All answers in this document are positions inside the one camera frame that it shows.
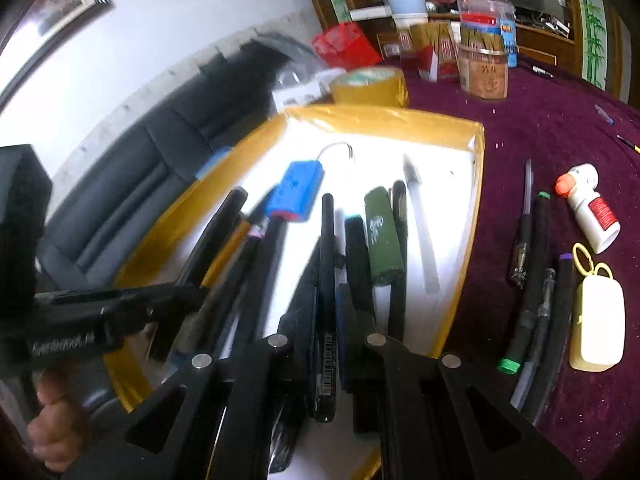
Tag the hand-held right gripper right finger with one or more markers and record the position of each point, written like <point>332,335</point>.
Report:
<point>345,340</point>

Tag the red plastic basket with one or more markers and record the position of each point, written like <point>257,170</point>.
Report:
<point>345,42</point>

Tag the clear plastic bag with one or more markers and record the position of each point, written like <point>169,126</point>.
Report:
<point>300,90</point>

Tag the clear jar orange contents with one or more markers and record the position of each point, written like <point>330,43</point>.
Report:
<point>482,70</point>

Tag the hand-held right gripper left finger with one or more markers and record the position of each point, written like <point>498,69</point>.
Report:
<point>302,345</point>

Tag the black marker purple cap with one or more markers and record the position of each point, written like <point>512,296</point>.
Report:
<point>562,310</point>

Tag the white translucent pen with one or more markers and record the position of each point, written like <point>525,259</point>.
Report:
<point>422,240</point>

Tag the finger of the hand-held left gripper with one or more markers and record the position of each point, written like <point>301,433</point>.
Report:
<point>272,255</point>
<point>220,225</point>

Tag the dark grey sofa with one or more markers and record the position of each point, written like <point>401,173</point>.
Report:
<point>150,150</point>

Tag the clear pen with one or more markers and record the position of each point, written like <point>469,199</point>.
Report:
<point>542,320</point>

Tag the white glue bottle orange cap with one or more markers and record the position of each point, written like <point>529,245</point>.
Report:
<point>592,205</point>

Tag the dark framed wall picture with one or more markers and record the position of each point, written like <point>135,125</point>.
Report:
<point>60,5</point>

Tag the pale yellow plastic case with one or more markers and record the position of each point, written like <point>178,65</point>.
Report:
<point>597,320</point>

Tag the blue battery pack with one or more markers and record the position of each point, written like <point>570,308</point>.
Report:
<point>295,190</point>

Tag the black marker green caps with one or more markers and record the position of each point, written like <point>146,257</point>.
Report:
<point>530,280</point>

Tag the dark green cylinder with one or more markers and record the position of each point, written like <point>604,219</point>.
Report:
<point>382,240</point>

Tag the gold red packets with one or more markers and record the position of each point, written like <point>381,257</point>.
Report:
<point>440,45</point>

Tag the light blue cup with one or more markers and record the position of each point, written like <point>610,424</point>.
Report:
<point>405,6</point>

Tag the black marker barcode label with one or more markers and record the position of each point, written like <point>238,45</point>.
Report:
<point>327,260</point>

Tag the clear jar blue label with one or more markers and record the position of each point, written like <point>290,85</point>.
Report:
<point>509,40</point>

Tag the small blue pen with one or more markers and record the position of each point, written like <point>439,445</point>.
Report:
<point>603,113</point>

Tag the grey pen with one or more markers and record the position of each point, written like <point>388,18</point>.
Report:
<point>522,225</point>

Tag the yellow-rimmed white tray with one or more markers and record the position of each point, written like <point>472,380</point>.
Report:
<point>350,125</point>

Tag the yellow packing tape roll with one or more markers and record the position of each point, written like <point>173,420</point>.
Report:
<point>370,85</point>

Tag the small black white pen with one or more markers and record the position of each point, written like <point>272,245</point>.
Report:
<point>542,71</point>

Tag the person's left hand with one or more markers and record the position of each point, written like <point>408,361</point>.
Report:
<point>55,430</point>

